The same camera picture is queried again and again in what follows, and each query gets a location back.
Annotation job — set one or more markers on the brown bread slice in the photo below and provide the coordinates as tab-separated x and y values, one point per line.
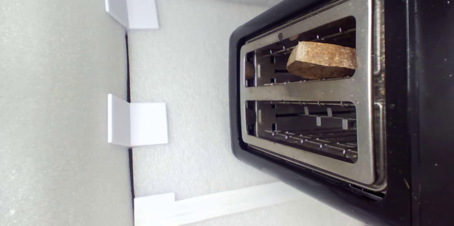
322	61

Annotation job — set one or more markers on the black two-slot toaster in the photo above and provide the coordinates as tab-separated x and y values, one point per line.
425	112

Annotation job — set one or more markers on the white wall clip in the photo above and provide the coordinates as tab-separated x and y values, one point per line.
140	13
147	125

